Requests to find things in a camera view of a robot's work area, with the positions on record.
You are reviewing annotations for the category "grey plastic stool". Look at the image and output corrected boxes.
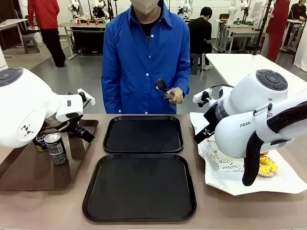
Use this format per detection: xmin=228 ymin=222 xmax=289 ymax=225
xmin=189 ymin=53 xmax=205 ymax=75
xmin=22 ymin=34 xmax=41 ymax=54

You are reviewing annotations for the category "person in red dress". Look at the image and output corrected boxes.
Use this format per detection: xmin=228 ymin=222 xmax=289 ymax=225
xmin=266 ymin=0 xmax=291 ymax=63

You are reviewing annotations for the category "yellow glazed donut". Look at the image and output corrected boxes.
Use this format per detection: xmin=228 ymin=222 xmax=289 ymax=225
xmin=257 ymin=155 xmax=279 ymax=177

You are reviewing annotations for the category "black cable sleeve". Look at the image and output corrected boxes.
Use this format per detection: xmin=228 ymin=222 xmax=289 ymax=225
xmin=242 ymin=101 xmax=307 ymax=187

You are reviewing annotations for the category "black Pepsi can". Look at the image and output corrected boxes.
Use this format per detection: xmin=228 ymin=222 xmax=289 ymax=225
xmin=32 ymin=129 xmax=50 ymax=153
xmin=44 ymin=132 xmax=68 ymax=166

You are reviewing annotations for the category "black tripod pole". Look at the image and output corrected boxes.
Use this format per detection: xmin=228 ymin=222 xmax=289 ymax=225
xmin=251 ymin=0 xmax=274 ymax=56

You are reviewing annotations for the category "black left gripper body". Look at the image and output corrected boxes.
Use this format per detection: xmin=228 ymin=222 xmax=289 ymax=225
xmin=62 ymin=117 xmax=84 ymax=139

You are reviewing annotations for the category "seated person in black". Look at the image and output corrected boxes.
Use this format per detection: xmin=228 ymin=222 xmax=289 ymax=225
xmin=187 ymin=6 xmax=213 ymax=71

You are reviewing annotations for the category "person in red jacket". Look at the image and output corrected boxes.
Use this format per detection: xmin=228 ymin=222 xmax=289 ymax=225
xmin=26 ymin=0 xmax=67 ymax=68

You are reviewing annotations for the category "beige face mask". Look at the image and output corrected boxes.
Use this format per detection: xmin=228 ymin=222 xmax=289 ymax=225
xmin=131 ymin=0 xmax=164 ymax=16

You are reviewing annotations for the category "person's right forearm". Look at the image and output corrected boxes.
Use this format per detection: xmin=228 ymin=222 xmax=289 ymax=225
xmin=101 ymin=59 xmax=123 ymax=114

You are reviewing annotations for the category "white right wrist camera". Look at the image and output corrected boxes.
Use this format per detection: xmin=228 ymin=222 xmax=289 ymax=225
xmin=192 ymin=88 xmax=213 ymax=107

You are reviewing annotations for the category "black square tray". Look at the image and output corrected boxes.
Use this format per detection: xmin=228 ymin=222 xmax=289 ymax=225
xmin=102 ymin=115 xmax=184 ymax=154
xmin=82 ymin=153 xmax=198 ymax=222

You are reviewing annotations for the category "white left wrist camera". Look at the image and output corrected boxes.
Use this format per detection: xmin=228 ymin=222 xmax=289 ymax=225
xmin=76 ymin=88 xmax=96 ymax=106

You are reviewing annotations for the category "person's left forearm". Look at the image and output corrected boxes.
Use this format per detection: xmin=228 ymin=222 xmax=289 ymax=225
xmin=174 ymin=54 xmax=191 ymax=95

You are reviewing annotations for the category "standing person in black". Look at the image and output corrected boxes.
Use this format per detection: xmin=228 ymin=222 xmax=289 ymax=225
xmin=286 ymin=0 xmax=307 ymax=26

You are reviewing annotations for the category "white background desk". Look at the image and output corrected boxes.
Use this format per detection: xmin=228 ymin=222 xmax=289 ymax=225
xmin=58 ymin=22 xmax=107 ymax=61
xmin=215 ymin=19 xmax=267 ymax=54
xmin=0 ymin=18 xmax=28 ymax=58

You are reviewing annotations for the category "large white table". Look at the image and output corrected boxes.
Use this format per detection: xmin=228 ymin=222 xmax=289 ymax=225
xmin=205 ymin=53 xmax=307 ymax=98

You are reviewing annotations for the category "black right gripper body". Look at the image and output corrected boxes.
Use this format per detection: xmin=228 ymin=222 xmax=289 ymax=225
xmin=203 ymin=104 xmax=220 ymax=132

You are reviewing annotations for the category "person in blue shirt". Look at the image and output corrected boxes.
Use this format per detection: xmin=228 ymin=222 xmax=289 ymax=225
xmin=101 ymin=0 xmax=191 ymax=115

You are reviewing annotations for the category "person's left hand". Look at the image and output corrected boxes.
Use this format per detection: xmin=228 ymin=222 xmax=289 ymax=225
xmin=168 ymin=87 xmax=185 ymax=105

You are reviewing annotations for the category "white printed paper sheet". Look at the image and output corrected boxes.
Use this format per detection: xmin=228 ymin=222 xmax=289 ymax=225
xmin=189 ymin=112 xmax=307 ymax=196

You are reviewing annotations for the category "brown plastic tray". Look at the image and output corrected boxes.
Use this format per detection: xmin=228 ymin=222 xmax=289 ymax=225
xmin=0 ymin=119 xmax=99 ymax=192

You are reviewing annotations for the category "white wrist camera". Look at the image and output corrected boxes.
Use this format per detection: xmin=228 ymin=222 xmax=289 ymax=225
xmin=76 ymin=88 xmax=96 ymax=106
xmin=192 ymin=88 xmax=213 ymax=107

